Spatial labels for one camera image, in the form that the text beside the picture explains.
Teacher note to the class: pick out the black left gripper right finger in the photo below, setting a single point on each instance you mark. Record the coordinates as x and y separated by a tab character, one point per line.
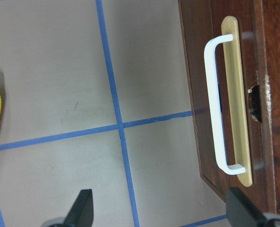
241	212

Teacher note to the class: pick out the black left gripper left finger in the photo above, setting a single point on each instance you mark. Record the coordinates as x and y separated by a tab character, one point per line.
80	214

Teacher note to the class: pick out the dark wooden drawer cabinet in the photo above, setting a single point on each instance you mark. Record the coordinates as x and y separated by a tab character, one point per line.
259	37

